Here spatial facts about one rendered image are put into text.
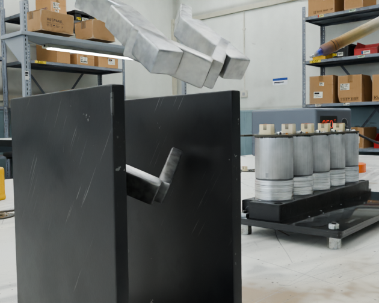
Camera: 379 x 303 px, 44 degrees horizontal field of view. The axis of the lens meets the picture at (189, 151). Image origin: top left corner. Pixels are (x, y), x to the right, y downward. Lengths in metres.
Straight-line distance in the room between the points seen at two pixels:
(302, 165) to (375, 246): 0.07
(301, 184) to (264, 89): 5.54
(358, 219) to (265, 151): 0.07
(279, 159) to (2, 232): 0.19
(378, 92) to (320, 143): 4.46
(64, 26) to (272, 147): 2.80
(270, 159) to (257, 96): 5.61
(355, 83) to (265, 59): 1.40
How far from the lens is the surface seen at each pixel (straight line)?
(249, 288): 0.21
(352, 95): 4.88
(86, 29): 3.22
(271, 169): 0.30
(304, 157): 0.32
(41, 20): 2.97
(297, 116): 0.87
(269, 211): 0.29
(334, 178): 0.37
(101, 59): 5.27
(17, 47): 2.93
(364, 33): 0.34
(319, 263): 0.25
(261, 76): 5.89
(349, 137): 0.40
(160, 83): 6.49
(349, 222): 0.29
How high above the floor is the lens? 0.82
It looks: 3 degrees down
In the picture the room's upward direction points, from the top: 1 degrees counter-clockwise
